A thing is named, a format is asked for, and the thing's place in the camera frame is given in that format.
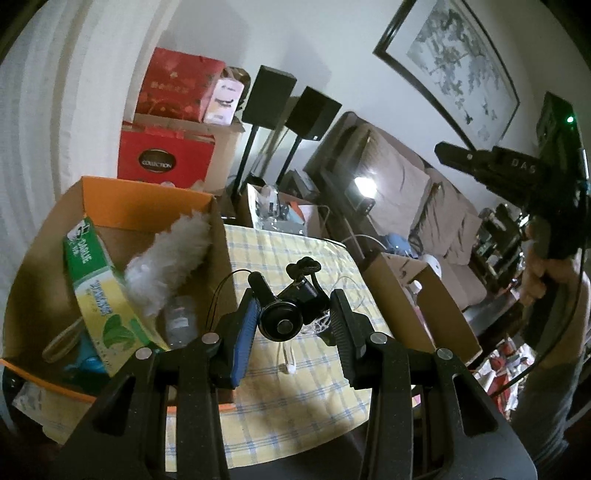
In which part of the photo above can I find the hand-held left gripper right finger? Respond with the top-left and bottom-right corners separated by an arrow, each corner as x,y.
330,288 -> 532,480

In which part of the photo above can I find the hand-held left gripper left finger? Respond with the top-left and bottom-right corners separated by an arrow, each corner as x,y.
51,288 -> 259,480

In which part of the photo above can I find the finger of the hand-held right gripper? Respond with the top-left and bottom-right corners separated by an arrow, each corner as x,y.
434,141 -> 500,186

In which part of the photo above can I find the clear bottle with red cap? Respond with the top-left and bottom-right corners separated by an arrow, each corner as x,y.
164,298 -> 199,350

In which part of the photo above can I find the white fluffy duster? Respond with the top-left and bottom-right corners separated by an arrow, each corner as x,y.
124,210 -> 212,320

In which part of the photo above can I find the green and yellow carton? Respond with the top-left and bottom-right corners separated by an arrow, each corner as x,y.
63,217 -> 170,377

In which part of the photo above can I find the orange cardboard box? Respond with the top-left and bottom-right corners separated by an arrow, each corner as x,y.
0,176 -> 242,416

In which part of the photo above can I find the person's right forearm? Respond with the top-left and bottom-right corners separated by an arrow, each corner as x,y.
508,258 -> 591,467

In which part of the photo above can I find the person's right hand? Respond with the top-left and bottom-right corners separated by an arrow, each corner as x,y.
521,240 -> 583,309

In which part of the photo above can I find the brown sofa cushion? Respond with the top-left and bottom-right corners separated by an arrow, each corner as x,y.
413,168 -> 483,266
355,124 -> 435,241

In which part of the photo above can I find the clear bottle with white cap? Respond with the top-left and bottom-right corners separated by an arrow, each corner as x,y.
406,281 -> 428,324

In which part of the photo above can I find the yellow checked tablecloth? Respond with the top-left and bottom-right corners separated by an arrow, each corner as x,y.
164,224 -> 385,472

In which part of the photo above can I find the brown cardboard box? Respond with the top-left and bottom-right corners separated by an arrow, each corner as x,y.
362,251 -> 484,366

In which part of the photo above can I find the lit lamp device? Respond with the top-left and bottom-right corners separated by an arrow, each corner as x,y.
348,175 -> 377,214

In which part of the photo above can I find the brown sofa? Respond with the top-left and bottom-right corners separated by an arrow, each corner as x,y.
304,111 -> 491,315

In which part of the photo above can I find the small cluttered cardboard box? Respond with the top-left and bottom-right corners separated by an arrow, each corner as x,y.
238,182 -> 325,239

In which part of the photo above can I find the dark round side table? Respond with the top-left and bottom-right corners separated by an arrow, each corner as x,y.
462,295 -> 533,352

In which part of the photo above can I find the teal plastic item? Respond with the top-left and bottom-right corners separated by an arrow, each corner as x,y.
65,339 -> 117,377

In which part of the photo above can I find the black speaker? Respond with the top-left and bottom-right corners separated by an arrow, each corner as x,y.
242,65 -> 298,129
285,86 -> 343,141

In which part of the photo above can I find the black speaker stand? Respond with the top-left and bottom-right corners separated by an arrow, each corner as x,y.
276,134 -> 306,186
230,127 -> 260,219

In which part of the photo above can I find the red collection gift box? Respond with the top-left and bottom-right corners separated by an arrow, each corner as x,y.
117,121 -> 217,190

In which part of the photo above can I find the pink and white small box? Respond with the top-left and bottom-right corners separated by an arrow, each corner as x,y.
204,78 -> 246,126

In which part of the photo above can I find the white cable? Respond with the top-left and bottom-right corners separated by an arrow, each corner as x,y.
276,272 -> 366,376

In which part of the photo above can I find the framed wall picture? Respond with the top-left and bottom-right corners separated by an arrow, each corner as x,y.
373,0 -> 522,151

